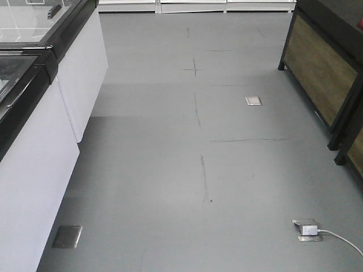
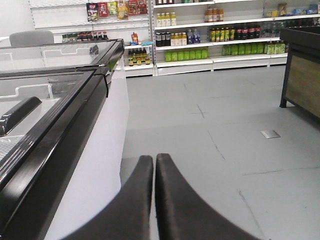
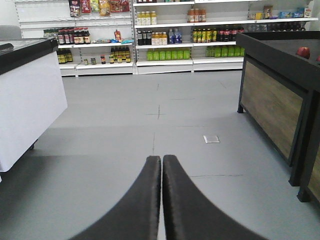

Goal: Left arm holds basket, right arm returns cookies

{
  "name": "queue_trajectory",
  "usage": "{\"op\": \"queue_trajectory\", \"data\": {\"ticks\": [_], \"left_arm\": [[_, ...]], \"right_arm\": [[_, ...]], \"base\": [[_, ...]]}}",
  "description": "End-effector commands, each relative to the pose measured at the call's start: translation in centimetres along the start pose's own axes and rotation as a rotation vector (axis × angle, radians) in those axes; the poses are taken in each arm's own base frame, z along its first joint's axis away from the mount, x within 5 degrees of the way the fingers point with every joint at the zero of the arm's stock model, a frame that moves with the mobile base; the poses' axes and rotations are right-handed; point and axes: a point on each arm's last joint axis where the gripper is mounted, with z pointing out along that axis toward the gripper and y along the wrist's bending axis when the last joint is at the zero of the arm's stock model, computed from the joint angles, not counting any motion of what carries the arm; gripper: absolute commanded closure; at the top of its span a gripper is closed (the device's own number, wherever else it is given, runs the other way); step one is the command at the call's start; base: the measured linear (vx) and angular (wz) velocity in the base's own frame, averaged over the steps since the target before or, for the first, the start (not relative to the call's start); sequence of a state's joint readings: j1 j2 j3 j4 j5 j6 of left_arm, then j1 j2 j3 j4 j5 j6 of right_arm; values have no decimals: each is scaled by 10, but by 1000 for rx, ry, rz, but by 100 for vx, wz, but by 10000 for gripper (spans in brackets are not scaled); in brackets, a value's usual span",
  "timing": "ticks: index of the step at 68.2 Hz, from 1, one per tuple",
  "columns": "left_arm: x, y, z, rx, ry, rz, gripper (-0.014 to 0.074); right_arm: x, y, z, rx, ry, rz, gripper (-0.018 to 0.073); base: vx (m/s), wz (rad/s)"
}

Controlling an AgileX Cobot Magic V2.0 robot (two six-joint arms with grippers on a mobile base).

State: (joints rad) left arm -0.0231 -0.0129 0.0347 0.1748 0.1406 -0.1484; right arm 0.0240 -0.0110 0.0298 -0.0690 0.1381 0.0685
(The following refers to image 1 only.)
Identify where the closed steel floor box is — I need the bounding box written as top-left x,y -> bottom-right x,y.
245,96 -> 263,106

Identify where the white supermarket shelf unit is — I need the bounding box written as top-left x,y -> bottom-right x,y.
98,0 -> 296,14

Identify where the near white chest freezer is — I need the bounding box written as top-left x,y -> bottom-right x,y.
1,51 -> 79,271

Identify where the white chest freezer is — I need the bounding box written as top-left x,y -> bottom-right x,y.
1,51 -> 79,271
1,1 -> 108,142

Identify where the open floor socket box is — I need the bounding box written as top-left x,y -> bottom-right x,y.
292,219 -> 323,242

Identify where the far white chest freezer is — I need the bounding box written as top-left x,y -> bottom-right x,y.
1,1 -> 108,142

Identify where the dark steel floor plate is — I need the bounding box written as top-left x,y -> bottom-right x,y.
52,225 -> 83,249

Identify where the white power adapter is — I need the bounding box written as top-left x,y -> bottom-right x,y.
300,224 -> 318,236

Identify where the black wood-panel display stand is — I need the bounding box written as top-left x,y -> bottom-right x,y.
278,1 -> 362,150

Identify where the white power cable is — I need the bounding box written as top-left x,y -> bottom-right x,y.
316,229 -> 363,256

